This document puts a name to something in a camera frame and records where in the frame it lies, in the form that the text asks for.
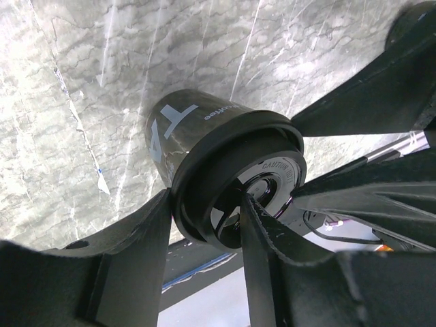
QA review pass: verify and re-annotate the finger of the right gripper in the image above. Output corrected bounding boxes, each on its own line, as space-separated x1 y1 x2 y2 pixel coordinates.
292 149 435 251
240 196 435 326

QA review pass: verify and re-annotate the dark transparent coffee cup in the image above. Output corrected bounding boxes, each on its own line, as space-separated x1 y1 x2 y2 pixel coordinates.
145 89 251 187

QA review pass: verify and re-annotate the black coffee cup lid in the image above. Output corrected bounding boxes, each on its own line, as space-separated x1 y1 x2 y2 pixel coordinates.
170 110 307 252

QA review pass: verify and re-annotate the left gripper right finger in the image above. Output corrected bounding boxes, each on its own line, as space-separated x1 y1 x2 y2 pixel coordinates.
291 1 435 136

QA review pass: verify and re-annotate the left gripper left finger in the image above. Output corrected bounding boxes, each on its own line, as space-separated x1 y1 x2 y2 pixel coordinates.
1 190 171 326

